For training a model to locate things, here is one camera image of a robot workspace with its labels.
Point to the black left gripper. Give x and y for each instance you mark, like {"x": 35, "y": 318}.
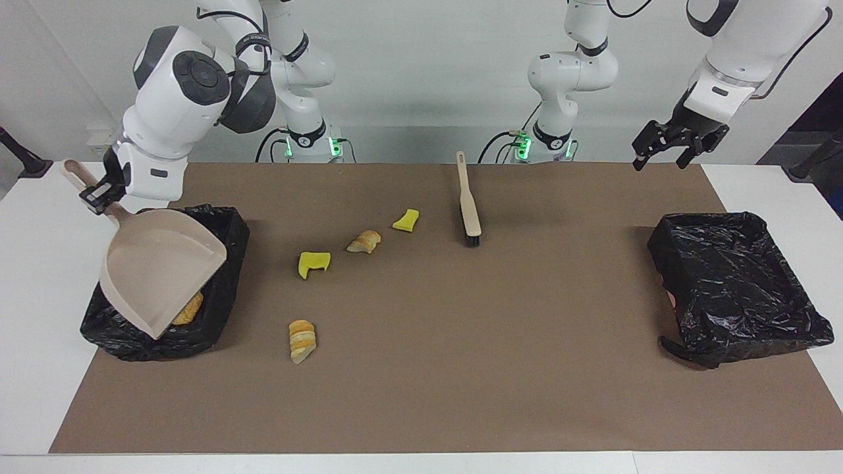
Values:
{"x": 700, "y": 124}

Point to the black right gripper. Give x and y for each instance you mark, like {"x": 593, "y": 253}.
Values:
{"x": 118, "y": 174}

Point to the beige plastic dustpan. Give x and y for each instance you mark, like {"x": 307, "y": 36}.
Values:
{"x": 158, "y": 263}

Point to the brown bread roll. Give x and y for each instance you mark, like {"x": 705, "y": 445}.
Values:
{"x": 191, "y": 311}

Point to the beige brush black bristles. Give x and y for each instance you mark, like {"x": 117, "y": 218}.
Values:
{"x": 469, "y": 210}

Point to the yellow sponge piece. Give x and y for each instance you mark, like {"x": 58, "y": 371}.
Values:
{"x": 309, "y": 264}
{"x": 406, "y": 221}

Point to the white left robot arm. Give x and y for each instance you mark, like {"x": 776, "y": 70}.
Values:
{"x": 573, "y": 72}

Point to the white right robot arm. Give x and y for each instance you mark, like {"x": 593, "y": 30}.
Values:
{"x": 178, "y": 85}

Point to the bin with black bag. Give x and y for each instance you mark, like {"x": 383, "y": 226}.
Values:
{"x": 731, "y": 283}
{"x": 230, "y": 289}

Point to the white socket box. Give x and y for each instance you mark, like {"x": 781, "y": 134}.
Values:
{"x": 99, "y": 141}

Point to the black stand foot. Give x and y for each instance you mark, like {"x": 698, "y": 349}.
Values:
{"x": 33, "y": 168}
{"x": 807, "y": 171}

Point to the striped bread slices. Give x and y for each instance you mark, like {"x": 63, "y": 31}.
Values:
{"x": 302, "y": 339}

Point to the striped croissant piece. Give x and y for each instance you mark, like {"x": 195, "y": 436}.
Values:
{"x": 364, "y": 242}

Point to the brown table mat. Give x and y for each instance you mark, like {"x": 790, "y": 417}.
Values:
{"x": 395, "y": 428}

